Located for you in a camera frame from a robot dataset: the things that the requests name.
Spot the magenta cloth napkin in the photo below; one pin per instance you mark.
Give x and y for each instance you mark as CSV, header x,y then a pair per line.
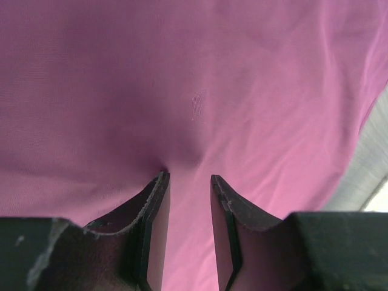
x,y
97,97

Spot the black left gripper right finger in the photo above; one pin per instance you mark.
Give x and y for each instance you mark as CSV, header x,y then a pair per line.
x,y
306,251

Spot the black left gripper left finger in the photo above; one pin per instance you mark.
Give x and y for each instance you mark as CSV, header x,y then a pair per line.
x,y
122,250

